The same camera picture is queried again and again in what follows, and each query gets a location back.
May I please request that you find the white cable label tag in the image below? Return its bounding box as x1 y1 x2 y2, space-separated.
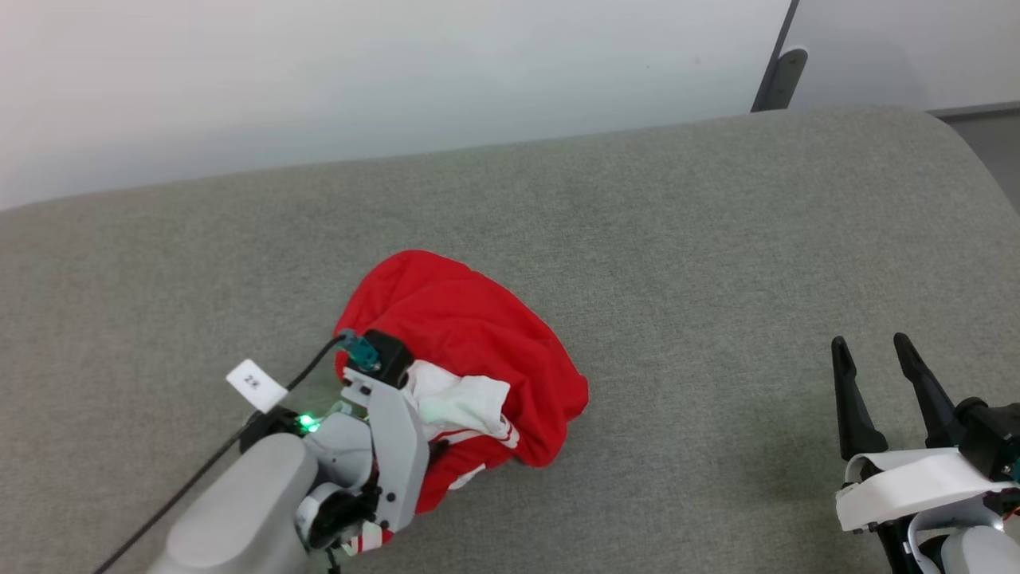
226 359 289 414

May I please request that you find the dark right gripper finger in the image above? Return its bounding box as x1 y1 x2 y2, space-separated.
831 336 888 462
893 332 965 447

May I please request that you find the dark grey door frame strip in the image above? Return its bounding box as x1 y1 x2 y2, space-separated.
751 0 800 112

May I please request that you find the grey-green fabric sofa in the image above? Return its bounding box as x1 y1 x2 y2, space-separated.
0 108 1020 574

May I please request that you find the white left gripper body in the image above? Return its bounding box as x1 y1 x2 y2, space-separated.
343 368 430 533

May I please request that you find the grey metal wall bracket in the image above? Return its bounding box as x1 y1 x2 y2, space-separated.
769 48 808 111

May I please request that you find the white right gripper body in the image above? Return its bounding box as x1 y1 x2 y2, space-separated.
835 446 1003 533

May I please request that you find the red and white garment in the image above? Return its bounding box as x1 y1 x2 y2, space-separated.
332 250 590 556

